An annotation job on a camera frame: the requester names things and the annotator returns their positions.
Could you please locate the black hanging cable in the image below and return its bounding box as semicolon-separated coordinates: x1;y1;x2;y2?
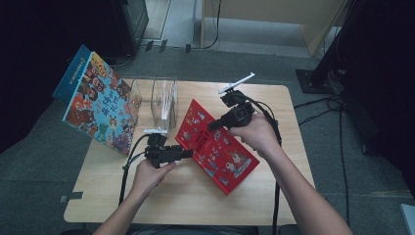
191;0;223;51

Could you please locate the white caterpillar picture book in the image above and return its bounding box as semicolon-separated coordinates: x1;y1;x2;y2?
161;79;177;121

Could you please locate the person's lap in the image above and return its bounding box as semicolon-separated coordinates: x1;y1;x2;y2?
130;224;258;235

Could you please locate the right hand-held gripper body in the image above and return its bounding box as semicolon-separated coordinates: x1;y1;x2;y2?
217;71;256;128

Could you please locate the black metal stand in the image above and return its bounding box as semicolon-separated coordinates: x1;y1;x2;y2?
295;0;360;96

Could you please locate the white flat object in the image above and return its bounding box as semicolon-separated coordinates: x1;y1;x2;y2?
399;204;415;235

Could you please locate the black cable by cabinet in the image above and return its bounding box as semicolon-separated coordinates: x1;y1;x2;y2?
109;53;135;69

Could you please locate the beige wooden furniture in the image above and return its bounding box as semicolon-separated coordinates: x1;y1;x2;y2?
200;0;348;57

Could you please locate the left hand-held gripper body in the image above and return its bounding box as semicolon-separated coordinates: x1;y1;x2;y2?
143;127;183;169

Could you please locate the grey tape strip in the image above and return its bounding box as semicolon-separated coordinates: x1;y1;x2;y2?
59;191;84;204

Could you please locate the person's right hand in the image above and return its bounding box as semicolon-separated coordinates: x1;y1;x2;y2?
228;112;282;160

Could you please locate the person's left hand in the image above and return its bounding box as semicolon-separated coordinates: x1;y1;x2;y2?
131;159;177;197

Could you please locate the right hand-held gripper black cable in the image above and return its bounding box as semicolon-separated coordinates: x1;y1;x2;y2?
244;94;283;235

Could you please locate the dark curtain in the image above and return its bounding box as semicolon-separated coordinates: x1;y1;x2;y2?
0;0;114;155
339;0;415;197

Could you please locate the black cabinet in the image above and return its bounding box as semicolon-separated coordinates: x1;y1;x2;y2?
111;0;150;58

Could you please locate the clear acrylic book rack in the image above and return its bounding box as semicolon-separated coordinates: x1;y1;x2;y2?
126;76;180;130

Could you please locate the red picture book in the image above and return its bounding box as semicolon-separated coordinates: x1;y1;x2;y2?
174;98;261;196

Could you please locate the long black floor cable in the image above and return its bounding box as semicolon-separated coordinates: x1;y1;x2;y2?
338;101;350;235

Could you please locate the dark blue monster picture book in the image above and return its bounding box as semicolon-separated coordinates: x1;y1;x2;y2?
52;44;94;102

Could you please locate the light blue animals picture book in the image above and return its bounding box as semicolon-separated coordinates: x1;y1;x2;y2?
62;51;142;156

